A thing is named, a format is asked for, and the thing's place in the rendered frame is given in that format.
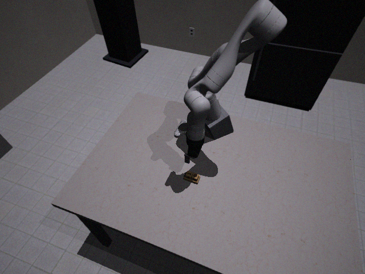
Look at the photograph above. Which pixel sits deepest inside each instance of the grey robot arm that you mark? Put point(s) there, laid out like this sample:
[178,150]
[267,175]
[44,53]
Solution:
[263,21]

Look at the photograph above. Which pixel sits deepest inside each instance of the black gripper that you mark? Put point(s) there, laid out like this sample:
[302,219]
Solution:
[194,140]

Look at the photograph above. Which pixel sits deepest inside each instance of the tan cube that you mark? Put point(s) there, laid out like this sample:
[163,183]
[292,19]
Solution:
[195,177]
[189,175]

